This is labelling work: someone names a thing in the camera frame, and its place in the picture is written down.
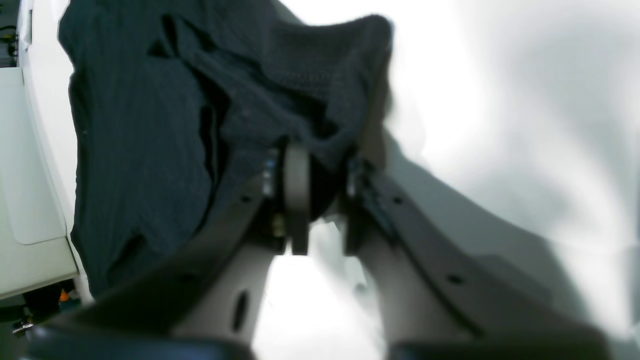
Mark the right white side panel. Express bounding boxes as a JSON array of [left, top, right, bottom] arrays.
[[0, 0, 83, 299]]

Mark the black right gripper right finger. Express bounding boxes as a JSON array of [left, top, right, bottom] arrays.
[[345, 157, 611, 360]]

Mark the black T-shirt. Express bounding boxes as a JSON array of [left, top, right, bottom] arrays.
[[58, 0, 393, 299]]

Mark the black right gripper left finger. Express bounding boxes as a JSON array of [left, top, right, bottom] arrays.
[[25, 143, 311, 360]]

